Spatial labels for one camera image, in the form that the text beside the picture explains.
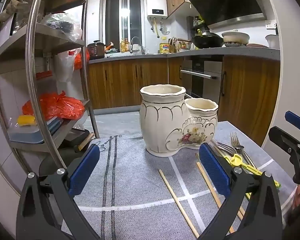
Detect window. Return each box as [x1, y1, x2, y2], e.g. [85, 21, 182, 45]
[103, 0, 144, 53]

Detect black range hood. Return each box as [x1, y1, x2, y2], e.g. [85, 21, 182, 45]
[182, 0, 267, 29]

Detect wooden handled tool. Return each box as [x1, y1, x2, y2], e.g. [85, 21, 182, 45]
[74, 132, 96, 153]

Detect metal shelf rack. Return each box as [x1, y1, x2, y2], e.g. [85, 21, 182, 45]
[0, 0, 100, 172]

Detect grey woven table mat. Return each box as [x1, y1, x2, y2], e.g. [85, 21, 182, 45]
[61, 121, 298, 240]

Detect large orange plastic bag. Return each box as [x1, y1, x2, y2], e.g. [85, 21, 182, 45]
[22, 91, 86, 121]

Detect built-in oven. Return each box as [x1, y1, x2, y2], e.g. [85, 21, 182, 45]
[179, 56, 223, 103]

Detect grey kitchen countertop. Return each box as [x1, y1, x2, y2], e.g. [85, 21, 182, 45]
[88, 46, 282, 65]

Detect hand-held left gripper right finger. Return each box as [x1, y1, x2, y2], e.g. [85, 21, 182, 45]
[194, 142, 283, 240]

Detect yellow plastic spoon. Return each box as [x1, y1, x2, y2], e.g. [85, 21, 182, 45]
[224, 154, 282, 189]

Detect clear plastic bag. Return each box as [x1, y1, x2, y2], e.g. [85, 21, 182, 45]
[41, 12, 83, 41]

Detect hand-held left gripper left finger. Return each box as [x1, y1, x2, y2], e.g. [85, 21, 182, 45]
[16, 144, 102, 240]

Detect yellow sponge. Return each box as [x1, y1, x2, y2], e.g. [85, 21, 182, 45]
[17, 114, 38, 127]

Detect white plastic bag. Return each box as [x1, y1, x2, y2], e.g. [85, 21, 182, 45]
[56, 50, 77, 83]

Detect metal kitchen faucet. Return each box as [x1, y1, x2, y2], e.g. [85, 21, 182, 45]
[130, 36, 146, 55]

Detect brown paper bundle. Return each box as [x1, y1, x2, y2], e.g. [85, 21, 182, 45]
[0, 0, 40, 28]

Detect black wok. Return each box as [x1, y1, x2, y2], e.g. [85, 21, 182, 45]
[177, 31, 224, 49]

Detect white cooking pot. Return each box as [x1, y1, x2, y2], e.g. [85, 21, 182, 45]
[221, 31, 251, 47]

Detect stack of plastic containers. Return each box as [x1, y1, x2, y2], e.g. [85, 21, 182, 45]
[9, 116, 64, 145]

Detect amber bottles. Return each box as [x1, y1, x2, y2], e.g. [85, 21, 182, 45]
[120, 38, 131, 53]

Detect metal fork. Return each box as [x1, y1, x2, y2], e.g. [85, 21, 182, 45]
[230, 132, 256, 168]
[216, 142, 237, 155]

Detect cream floral ceramic utensil holder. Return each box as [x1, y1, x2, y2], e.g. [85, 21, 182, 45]
[139, 84, 219, 157]

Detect dark pressure cooker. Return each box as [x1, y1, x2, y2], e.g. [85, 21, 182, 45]
[87, 40, 106, 58]

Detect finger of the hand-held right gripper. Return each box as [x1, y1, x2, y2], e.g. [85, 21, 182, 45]
[268, 126, 300, 183]
[284, 111, 300, 133]

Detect wooden end cabinet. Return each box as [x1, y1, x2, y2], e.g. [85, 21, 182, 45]
[218, 55, 282, 147]

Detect small hanging orange plastic bag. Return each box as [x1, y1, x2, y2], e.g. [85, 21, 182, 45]
[74, 48, 90, 71]

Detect white container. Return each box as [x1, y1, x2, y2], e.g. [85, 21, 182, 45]
[265, 34, 280, 49]

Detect knife block with scissors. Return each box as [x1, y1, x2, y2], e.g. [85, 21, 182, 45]
[168, 37, 178, 53]

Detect wooden base cabinets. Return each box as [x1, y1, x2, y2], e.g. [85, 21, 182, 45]
[87, 59, 183, 110]

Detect white water heater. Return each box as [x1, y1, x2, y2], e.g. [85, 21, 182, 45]
[146, 0, 168, 19]

